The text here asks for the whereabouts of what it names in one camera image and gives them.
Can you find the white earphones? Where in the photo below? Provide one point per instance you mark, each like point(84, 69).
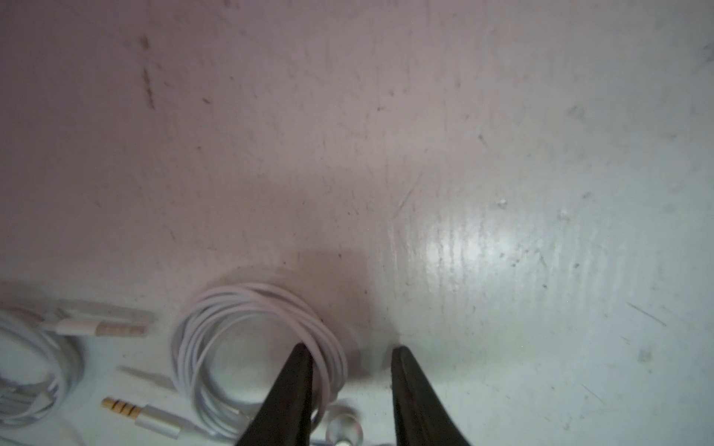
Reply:
point(50, 330)
point(225, 349)

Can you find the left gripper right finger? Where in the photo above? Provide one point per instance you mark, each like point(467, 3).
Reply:
point(419, 416)

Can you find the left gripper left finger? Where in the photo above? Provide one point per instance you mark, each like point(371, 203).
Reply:
point(284, 418)

